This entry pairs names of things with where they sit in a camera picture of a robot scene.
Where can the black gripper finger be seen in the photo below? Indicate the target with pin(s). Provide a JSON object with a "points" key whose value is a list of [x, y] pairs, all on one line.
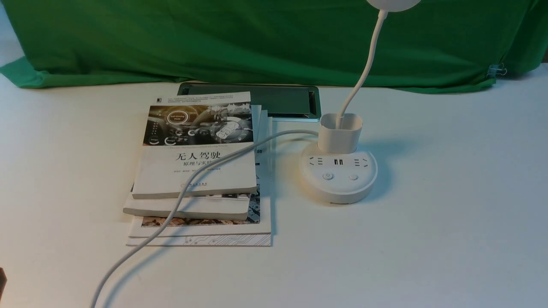
{"points": [[3, 281]]}

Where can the white desk lamp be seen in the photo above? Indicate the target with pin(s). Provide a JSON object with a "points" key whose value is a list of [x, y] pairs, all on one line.
{"points": [[337, 169]]}

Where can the top book with dashboard cover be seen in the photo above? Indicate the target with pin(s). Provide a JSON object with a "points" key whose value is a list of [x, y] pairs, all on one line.
{"points": [[201, 167]]}

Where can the green backdrop cloth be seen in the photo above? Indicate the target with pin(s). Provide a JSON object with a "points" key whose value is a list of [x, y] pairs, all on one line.
{"points": [[438, 46]]}

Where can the metal binder clip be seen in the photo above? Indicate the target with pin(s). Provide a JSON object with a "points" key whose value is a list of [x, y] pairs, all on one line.
{"points": [[496, 70]]}

